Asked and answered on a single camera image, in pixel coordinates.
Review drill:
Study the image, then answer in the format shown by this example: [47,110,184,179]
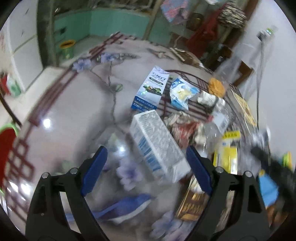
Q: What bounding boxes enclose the teal kitchen cabinets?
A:
[53,9,172,43]

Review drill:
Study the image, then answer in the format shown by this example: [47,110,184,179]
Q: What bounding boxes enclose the blue white snack wrapper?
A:
[170,76,200,110]

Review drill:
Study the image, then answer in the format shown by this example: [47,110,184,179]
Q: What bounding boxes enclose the clear plastic bottle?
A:
[194,106,231,158]

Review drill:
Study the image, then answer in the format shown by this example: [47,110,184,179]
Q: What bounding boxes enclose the yellow green bucket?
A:
[59,40,75,60]

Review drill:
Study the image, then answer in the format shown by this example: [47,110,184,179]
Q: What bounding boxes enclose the wooden chair at wall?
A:
[208,44,254,88]

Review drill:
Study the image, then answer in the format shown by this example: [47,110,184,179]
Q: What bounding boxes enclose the yellow picture book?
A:
[232,92,257,128]

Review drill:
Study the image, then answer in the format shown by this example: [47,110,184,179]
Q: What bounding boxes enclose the green detergent bottle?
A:
[6,74,21,97]

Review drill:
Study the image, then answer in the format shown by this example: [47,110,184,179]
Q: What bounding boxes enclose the wall charger plug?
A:
[257,25,278,42]

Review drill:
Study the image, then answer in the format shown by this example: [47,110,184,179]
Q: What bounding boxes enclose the white refrigerator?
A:
[1,0,44,91]

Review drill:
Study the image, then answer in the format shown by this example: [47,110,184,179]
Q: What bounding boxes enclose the white blue carton box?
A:
[129,110,191,183]

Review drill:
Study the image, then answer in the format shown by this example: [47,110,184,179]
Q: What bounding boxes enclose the blue white milk carton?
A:
[131,66,170,112]

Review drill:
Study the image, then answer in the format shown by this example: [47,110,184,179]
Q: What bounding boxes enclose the letter patterned bag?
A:
[218,1,246,29]

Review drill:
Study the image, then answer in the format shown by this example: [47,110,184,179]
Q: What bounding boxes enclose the plaid cloth hanging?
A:
[161,0,189,25]

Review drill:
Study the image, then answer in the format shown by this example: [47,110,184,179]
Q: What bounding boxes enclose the red hanging garment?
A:
[187,8,222,59]

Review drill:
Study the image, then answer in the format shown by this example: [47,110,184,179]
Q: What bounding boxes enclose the gold brown wrapper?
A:
[176,175,209,221]

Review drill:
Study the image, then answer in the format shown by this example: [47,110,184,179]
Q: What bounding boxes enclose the red green trash basin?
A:
[0,123,19,187]

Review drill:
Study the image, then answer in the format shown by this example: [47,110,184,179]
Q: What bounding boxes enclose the black cable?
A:
[254,39,273,158]

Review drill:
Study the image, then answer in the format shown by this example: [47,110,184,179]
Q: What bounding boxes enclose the yellow medicine box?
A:
[213,131,241,175]

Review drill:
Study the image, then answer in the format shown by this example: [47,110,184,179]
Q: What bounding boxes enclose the brown hanging handbag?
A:
[186,12,204,31]

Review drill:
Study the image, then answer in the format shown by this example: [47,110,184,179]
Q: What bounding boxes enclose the pink paper trash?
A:
[164,111,206,150]

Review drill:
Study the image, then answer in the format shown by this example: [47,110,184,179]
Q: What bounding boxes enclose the blue toy board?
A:
[257,151,295,209]

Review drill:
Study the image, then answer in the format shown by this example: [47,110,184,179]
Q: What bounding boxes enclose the clear bag orange snacks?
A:
[208,55,241,98]

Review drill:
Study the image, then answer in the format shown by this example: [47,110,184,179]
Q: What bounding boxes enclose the brown snack package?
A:
[170,48,201,67]

